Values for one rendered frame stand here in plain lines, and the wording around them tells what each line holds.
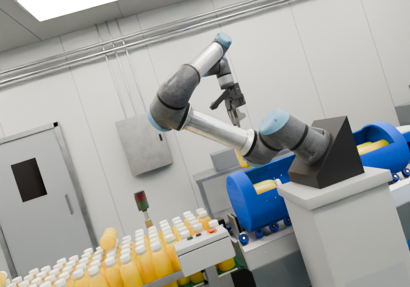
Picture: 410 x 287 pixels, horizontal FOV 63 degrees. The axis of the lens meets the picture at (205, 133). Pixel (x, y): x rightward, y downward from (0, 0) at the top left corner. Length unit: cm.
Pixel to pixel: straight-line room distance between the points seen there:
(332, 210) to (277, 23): 452
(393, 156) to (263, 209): 71
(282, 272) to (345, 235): 46
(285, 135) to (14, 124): 463
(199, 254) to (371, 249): 60
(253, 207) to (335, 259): 41
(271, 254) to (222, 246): 36
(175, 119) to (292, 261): 85
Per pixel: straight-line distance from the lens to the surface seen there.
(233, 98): 160
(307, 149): 129
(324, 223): 125
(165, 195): 506
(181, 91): 115
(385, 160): 183
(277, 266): 162
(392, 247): 139
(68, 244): 538
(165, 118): 122
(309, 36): 566
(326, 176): 128
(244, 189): 151
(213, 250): 128
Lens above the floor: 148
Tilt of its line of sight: 1 degrees down
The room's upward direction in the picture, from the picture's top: 18 degrees counter-clockwise
